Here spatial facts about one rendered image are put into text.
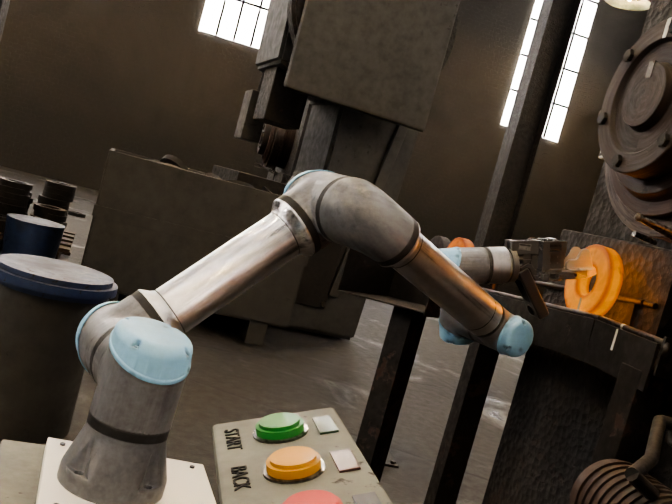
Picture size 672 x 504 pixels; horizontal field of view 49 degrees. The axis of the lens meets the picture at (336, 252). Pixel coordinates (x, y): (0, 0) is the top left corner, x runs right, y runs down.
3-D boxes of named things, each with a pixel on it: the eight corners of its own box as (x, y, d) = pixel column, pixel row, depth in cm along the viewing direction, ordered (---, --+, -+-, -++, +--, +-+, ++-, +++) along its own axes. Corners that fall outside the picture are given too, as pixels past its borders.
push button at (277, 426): (301, 428, 64) (299, 408, 64) (308, 446, 60) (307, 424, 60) (254, 435, 63) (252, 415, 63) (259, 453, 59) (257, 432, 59)
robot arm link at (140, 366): (99, 430, 98) (128, 332, 97) (77, 394, 109) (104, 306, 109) (183, 439, 104) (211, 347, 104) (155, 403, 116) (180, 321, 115)
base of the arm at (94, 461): (48, 495, 98) (70, 423, 97) (64, 452, 112) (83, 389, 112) (162, 517, 101) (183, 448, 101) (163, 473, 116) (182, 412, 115)
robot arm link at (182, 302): (74, 355, 107) (362, 162, 125) (55, 326, 119) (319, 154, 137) (117, 416, 112) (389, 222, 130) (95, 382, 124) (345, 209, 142)
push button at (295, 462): (316, 463, 57) (314, 441, 57) (327, 486, 53) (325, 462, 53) (264, 472, 56) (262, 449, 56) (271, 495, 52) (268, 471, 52)
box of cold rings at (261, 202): (255, 313, 447) (289, 186, 442) (283, 351, 368) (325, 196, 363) (79, 276, 417) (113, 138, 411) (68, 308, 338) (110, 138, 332)
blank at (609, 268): (587, 248, 164) (574, 243, 164) (631, 249, 149) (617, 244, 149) (569, 316, 164) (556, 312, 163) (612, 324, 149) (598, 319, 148)
